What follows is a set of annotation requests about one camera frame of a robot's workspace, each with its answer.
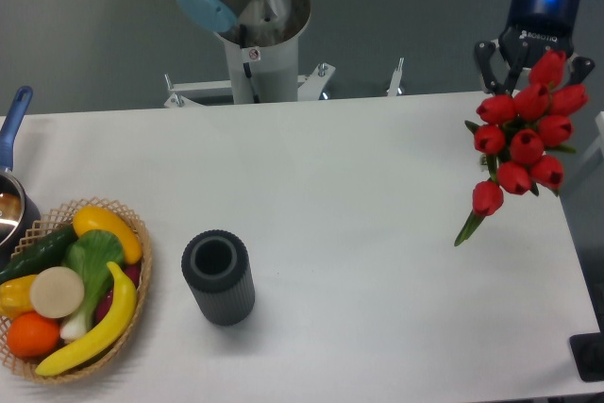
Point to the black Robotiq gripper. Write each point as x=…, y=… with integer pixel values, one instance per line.
x=532, y=28

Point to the red tulip bouquet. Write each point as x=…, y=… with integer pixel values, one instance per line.
x=518, y=136

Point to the dark grey ribbed vase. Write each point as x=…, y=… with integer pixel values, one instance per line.
x=216, y=267

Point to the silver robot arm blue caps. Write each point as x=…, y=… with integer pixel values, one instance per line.
x=261, y=43

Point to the white furniture right edge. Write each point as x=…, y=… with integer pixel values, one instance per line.
x=586, y=164

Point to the black device table corner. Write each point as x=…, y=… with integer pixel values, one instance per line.
x=587, y=350

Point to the dark red vegetable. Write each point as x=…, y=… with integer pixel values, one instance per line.
x=102, y=309

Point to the yellow squash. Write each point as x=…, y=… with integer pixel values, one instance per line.
x=92, y=218

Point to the green bok choy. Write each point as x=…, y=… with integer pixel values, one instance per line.
x=88, y=257

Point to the yellow banana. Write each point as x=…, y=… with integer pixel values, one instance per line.
x=100, y=337

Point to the woven wicker basket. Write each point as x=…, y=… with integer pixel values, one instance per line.
x=51, y=221

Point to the green cucumber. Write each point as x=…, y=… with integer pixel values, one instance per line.
x=47, y=252

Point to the beige round disc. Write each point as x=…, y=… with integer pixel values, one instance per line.
x=56, y=292

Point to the yellow bell pepper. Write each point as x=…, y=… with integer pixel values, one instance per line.
x=15, y=298

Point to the orange fruit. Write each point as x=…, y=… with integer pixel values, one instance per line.
x=31, y=335

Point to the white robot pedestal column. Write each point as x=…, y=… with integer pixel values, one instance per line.
x=259, y=74

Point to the white metal base frame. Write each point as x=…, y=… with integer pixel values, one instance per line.
x=319, y=85

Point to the blue handled saucepan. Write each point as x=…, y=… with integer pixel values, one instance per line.
x=18, y=211

